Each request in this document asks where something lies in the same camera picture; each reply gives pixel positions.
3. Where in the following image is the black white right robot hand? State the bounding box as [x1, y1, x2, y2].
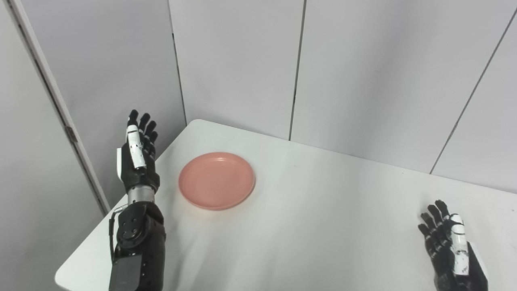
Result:
[418, 200, 489, 291]

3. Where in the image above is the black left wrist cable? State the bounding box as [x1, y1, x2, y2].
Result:
[108, 204, 130, 263]

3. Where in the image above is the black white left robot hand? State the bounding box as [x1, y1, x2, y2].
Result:
[117, 110, 160, 194]

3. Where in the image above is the pink round plate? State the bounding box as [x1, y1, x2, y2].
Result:
[179, 152, 256, 211]

